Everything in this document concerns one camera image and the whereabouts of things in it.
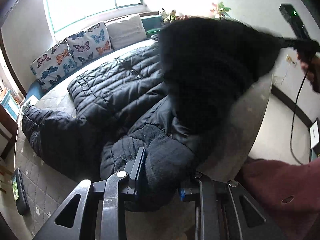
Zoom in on black puffer jacket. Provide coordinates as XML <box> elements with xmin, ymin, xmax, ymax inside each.
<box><xmin>22</xmin><ymin>17</ymin><xmax>281</xmax><ymax>212</ymax></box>

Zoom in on person's right hand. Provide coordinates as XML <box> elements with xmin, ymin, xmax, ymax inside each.
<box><xmin>297</xmin><ymin>53</ymin><xmax>319</xmax><ymax>94</ymax></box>

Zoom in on grey star quilted mattress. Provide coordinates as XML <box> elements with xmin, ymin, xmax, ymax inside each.
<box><xmin>15</xmin><ymin>40</ymin><xmax>272</xmax><ymax>239</ymax></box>

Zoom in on pink sweater torso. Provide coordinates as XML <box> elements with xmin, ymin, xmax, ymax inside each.
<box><xmin>240</xmin><ymin>158</ymin><xmax>319</xmax><ymax>239</ymax></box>

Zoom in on colourful pinwheel flower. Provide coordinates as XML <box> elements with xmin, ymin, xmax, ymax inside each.
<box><xmin>210</xmin><ymin>2</ymin><xmax>232</xmax><ymax>20</ymax></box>

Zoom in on smartphone on mattress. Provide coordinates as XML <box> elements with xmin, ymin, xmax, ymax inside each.
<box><xmin>11</xmin><ymin>168</ymin><xmax>30</xmax><ymax>216</ymax></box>

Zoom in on plush toys on sill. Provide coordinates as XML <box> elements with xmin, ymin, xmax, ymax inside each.
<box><xmin>158</xmin><ymin>8</ymin><xmax>188</xmax><ymax>23</ymax></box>

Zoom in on left butterfly pillow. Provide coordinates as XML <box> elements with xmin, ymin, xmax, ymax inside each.
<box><xmin>30</xmin><ymin>40</ymin><xmax>78</xmax><ymax>92</ymax></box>

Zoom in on butterfly pillow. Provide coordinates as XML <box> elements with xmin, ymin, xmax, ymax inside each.
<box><xmin>30</xmin><ymin>40</ymin><xmax>78</xmax><ymax>92</ymax></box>
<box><xmin>66</xmin><ymin>22</ymin><xmax>113</xmax><ymax>67</ymax></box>

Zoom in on green plastic basin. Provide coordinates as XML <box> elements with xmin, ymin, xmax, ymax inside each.
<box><xmin>146</xmin><ymin>28</ymin><xmax>161</xmax><ymax>38</ymax></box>

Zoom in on blue sofa bench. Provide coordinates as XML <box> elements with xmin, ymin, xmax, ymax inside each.
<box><xmin>26</xmin><ymin>13</ymin><xmax>163</xmax><ymax>100</ymax></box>

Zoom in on right butterfly pillow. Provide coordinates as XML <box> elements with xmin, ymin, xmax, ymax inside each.
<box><xmin>66</xmin><ymin>22</ymin><xmax>113</xmax><ymax>67</ymax></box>

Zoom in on beige plain pillow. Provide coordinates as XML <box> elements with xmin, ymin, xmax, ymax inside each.
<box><xmin>106</xmin><ymin>14</ymin><xmax>147</xmax><ymax>50</ymax></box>

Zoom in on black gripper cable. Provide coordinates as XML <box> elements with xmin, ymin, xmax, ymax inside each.
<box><xmin>290</xmin><ymin>71</ymin><xmax>309</xmax><ymax>165</ymax></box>

